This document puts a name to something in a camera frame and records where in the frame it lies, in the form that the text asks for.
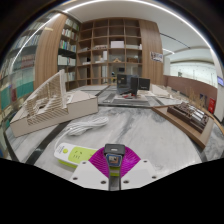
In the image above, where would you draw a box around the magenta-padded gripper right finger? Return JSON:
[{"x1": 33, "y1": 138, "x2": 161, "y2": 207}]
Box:
[{"x1": 113, "y1": 147, "x2": 158, "y2": 192}]

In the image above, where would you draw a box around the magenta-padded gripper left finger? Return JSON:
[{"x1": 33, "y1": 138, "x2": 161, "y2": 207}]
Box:
[{"x1": 69, "y1": 147, "x2": 115, "y2": 192}]

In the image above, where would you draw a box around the green and white power strip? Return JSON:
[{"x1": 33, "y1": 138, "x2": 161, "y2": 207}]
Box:
[{"x1": 53, "y1": 142, "x2": 121, "y2": 177}]

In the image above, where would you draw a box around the wooden model base board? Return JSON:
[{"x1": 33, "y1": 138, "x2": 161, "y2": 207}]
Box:
[{"x1": 151, "y1": 104, "x2": 215, "y2": 150}]

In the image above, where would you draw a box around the grey flat display platform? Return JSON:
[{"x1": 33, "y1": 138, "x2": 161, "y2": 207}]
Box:
[{"x1": 99, "y1": 85, "x2": 158, "y2": 108}]

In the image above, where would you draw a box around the dark brown building model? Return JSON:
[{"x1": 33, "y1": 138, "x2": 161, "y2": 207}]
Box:
[{"x1": 166, "y1": 101, "x2": 211, "y2": 135}]

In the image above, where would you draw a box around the white slatted architectural model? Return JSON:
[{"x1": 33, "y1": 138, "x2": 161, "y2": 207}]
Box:
[{"x1": 9, "y1": 68, "x2": 100, "y2": 138}]

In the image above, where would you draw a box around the small black box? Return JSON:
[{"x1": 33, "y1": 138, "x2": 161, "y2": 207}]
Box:
[{"x1": 138, "y1": 77, "x2": 151, "y2": 91}]

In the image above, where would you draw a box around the large black box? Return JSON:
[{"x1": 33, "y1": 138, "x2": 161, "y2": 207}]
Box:
[{"x1": 116, "y1": 73, "x2": 140, "y2": 96}]

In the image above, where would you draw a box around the red box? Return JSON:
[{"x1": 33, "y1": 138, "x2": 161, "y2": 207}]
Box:
[{"x1": 207, "y1": 97, "x2": 217, "y2": 115}]

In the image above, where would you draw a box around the bookshelf with green books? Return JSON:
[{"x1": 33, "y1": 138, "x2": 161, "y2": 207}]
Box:
[{"x1": 0, "y1": 31, "x2": 37, "y2": 158}]

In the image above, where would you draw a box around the wooden shelf unit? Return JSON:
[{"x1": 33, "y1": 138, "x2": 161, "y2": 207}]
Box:
[{"x1": 34, "y1": 13, "x2": 165, "y2": 92}]

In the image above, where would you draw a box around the short ceiling light strip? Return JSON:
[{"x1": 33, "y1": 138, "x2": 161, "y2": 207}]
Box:
[{"x1": 162, "y1": 47, "x2": 176, "y2": 56}]

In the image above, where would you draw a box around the long curved ceiling light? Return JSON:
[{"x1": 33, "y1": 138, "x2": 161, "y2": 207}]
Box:
[{"x1": 62, "y1": 0, "x2": 215, "y2": 49}]

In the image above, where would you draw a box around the white coiled power cable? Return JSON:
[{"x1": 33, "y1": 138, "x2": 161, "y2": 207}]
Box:
[{"x1": 54, "y1": 116, "x2": 111, "y2": 152}]

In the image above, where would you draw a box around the wall poster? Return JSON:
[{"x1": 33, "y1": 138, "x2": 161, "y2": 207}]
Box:
[{"x1": 149, "y1": 50, "x2": 165, "y2": 64}]

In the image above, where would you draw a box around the blue wall screen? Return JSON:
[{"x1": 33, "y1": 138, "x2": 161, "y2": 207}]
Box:
[{"x1": 216, "y1": 75, "x2": 224, "y2": 88}]

